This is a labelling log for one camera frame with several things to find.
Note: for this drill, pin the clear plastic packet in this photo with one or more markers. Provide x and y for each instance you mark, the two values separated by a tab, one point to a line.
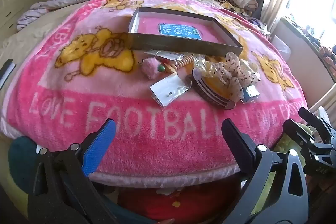
170	55

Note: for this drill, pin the brown hair claw clip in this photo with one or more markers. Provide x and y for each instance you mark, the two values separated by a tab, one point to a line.
207	94

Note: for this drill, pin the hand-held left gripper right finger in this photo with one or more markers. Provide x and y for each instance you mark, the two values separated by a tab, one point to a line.
237	142

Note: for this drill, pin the dark teal cloth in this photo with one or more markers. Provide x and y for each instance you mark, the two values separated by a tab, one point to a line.
21	161

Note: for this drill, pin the cardboard box with pink inside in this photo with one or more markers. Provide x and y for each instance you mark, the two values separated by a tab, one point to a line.
147	22

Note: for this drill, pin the purple white garment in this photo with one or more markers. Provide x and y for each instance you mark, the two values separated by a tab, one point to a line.
258	27

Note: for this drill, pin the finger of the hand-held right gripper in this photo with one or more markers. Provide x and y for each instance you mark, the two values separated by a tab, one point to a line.
312	115
296	130

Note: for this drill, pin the yellow-green cloth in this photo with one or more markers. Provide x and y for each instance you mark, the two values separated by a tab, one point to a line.
282	145

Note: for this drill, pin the white earring card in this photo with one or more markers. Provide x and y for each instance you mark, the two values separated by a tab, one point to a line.
169	88

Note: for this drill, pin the beige side cabinet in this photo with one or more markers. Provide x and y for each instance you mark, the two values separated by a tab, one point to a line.
302	61

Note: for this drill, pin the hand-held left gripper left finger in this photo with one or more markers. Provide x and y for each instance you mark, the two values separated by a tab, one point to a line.
101	145

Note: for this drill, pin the small blue plastic box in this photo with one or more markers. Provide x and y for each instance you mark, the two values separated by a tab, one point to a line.
251	94

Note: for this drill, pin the sheer polka dot bow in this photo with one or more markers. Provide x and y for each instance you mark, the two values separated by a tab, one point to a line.
233	71

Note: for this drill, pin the pink printed blanket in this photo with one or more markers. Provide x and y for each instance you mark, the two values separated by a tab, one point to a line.
105	98

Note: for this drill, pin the red printed cloth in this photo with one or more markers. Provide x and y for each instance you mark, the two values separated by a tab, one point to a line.
199	203

